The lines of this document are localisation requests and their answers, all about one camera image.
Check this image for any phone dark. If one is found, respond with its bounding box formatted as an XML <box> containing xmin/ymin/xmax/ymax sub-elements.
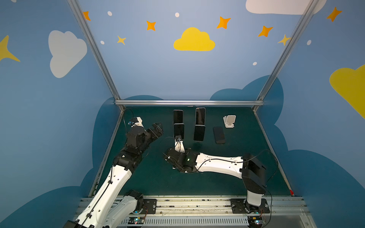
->
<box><xmin>194</xmin><ymin>125</ymin><xmax>205</xmax><ymax>142</ymax></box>
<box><xmin>174</xmin><ymin>123</ymin><xmax>184</xmax><ymax>141</ymax></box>

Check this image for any phone white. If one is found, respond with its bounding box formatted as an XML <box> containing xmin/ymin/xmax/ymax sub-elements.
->
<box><xmin>213</xmin><ymin>126</ymin><xmax>226</xmax><ymax>144</ymax></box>

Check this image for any white stand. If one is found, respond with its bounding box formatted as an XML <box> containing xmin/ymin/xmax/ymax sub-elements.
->
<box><xmin>223</xmin><ymin>115</ymin><xmax>236</xmax><ymax>128</ymax></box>

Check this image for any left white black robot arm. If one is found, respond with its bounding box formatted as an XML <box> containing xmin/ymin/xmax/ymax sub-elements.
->
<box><xmin>64</xmin><ymin>117</ymin><xmax>163</xmax><ymax>228</ymax></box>

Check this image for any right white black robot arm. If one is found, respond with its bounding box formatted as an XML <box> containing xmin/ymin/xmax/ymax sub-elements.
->
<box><xmin>164</xmin><ymin>148</ymin><xmax>267</xmax><ymax>207</ymax></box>

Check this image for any back left phone purple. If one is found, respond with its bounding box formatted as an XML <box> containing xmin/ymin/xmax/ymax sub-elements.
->
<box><xmin>173</xmin><ymin>110</ymin><xmax>183</xmax><ymax>124</ymax></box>

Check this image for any back right phone silver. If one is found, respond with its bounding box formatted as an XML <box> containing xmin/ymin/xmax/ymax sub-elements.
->
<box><xmin>195</xmin><ymin>107</ymin><xmax>206</xmax><ymax>125</ymax></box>

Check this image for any back horizontal aluminium bar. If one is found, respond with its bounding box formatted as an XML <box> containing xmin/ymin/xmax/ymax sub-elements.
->
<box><xmin>115</xmin><ymin>99</ymin><xmax>264</xmax><ymax>106</ymax></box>

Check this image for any left green circuit board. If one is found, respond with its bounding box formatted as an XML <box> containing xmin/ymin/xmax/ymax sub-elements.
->
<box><xmin>127</xmin><ymin>217</ymin><xmax>145</xmax><ymax>225</ymax></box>

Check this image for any green circuit board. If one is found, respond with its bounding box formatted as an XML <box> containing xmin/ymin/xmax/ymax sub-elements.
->
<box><xmin>248</xmin><ymin>217</ymin><xmax>264</xmax><ymax>228</ymax></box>
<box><xmin>127</xmin><ymin>217</ymin><xmax>145</xmax><ymax>225</ymax></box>

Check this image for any right green circuit board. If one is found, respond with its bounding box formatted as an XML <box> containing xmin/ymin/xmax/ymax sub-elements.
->
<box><xmin>248</xmin><ymin>217</ymin><xmax>264</xmax><ymax>228</ymax></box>

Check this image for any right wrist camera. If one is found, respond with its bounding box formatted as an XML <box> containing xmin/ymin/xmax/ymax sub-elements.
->
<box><xmin>175</xmin><ymin>135</ymin><xmax>185</xmax><ymax>153</ymax></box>

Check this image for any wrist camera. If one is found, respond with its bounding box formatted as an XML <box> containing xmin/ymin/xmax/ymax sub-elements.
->
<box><xmin>175</xmin><ymin>135</ymin><xmax>185</xmax><ymax>153</ymax></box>
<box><xmin>130</xmin><ymin>117</ymin><xmax>143</xmax><ymax>127</ymax></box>

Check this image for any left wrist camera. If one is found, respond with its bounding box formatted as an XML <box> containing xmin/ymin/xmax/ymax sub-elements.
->
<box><xmin>130</xmin><ymin>117</ymin><xmax>143</xmax><ymax>127</ymax></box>

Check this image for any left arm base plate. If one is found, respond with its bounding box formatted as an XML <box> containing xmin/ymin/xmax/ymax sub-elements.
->
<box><xmin>130</xmin><ymin>199</ymin><xmax>157</xmax><ymax>215</ymax></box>

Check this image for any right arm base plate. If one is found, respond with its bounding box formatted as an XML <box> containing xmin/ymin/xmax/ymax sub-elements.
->
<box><xmin>230</xmin><ymin>198</ymin><xmax>271</xmax><ymax>214</ymax></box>

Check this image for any aluminium mounting rail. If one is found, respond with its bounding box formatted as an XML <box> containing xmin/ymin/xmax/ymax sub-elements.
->
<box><xmin>69</xmin><ymin>195</ymin><xmax>317</xmax><ymax>228</ymax></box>

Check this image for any left aluminium frame post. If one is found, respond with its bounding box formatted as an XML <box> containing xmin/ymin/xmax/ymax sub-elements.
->
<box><xmin>67</xmin><ymin>0</ymin><xmax>120</xmax><ymax>100</ymax></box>

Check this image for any aluminium frame post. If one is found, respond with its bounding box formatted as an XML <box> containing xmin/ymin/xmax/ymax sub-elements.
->
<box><xmin>257</xmin><ymin>0</ymin><xmax>319</xmax><ymax>102</ymax></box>
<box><xmin>67</xmin><ymin>0</ymin><xmax>120</xmax><ymax>100</ymax></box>

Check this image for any right aluminium frame post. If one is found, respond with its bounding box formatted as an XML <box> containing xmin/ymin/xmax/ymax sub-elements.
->
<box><xmin>257</xmin><ymin>0</ymin><xmax>319</xmax><ymax>102</ymax></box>

